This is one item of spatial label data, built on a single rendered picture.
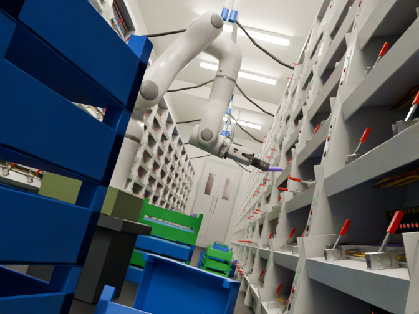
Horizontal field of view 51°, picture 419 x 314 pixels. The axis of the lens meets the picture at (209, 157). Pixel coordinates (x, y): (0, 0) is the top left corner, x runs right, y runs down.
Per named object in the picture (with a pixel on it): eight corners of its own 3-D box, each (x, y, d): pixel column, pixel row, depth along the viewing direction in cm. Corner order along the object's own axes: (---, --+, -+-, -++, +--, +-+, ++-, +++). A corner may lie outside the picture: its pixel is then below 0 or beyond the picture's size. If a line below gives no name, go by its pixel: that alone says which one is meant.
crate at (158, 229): (136, 229, 214) (141, 213, 215) (134, 228, 234) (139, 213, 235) (194, 245, 219) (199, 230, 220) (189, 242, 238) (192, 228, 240)
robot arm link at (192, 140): (225, 134, 172) (225, 139, 181) (194, 121, 173) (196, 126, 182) (216, 154, 171) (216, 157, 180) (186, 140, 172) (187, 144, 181)
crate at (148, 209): (141, 213, 215) (146, 197, 217) (139, 213, 235) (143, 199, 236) (199, 230, 220) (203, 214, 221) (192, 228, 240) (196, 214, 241)
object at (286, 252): (301, 274, 115) (294, 221, 118) (274, 262, 175) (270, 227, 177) (379, 267, 115) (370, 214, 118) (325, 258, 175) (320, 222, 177)
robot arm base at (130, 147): (72, 174, 152) (90, 124, 155) (93, 183, 170) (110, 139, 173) (121, 190, 148) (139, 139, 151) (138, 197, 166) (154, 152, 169)
